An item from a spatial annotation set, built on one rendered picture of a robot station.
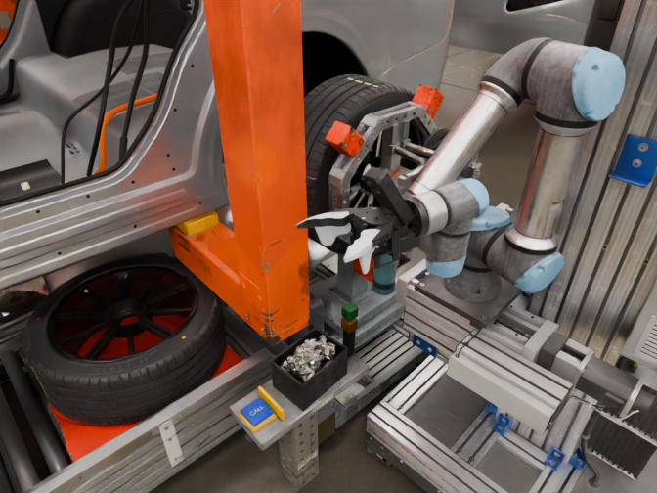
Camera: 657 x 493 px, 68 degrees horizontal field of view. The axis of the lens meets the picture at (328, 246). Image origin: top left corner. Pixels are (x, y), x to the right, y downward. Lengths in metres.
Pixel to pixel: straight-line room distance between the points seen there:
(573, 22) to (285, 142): 3.12
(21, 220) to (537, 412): 1.47
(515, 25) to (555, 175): 3.05
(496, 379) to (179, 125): 1.23
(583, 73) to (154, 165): 1.27
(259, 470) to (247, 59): 1.41
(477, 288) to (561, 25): 2.98
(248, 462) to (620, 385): 1.26
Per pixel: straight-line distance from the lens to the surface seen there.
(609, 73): 1.02
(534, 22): 4.06
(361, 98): 1.66
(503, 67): 1.08
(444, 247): 0.95
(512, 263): 1.18
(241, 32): 1.13
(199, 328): 1.72
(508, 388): 1.28
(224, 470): 1.97
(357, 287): 2.17
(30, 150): 2.38
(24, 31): 3.32
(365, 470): 1.94
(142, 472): 1.76
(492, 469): 1.77
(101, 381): 1.67
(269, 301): 1.46
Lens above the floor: 1.66
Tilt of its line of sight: 34 degrees down
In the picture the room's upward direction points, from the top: straight up
